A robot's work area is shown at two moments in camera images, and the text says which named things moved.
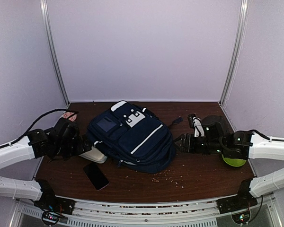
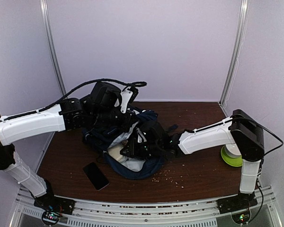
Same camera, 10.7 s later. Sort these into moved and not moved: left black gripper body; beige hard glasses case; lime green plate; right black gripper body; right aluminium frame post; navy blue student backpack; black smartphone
Moved: beige hard glasses case; left black gripper body; navy blue student backpack; right black gripper body
Not moved: right aluminium frame post; black smartphone; lime green plate
